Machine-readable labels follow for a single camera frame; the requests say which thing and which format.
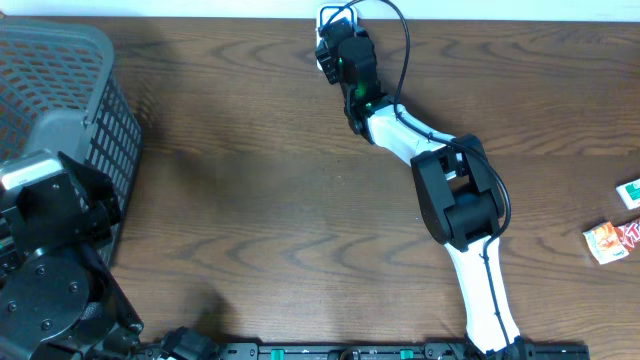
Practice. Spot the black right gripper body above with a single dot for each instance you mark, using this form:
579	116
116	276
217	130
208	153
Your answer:
331	66

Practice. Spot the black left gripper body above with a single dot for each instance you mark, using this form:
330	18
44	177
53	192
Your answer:
83	223

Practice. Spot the white green medicine box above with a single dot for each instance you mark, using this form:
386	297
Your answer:
630	194

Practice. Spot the orange white tissue packet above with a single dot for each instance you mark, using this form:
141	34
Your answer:
605	244

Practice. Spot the red snack packet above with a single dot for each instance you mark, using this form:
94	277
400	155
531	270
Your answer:
629	234

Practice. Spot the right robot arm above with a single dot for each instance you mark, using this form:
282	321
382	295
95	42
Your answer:
463	201

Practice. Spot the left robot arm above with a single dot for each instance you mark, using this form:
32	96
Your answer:
59	300

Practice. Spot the white barcode scanner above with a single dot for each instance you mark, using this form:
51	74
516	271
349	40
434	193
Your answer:
332	12

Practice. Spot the grey plastic mesh basket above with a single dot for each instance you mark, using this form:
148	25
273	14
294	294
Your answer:
59	92

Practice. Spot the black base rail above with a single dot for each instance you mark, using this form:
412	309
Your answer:
186	343

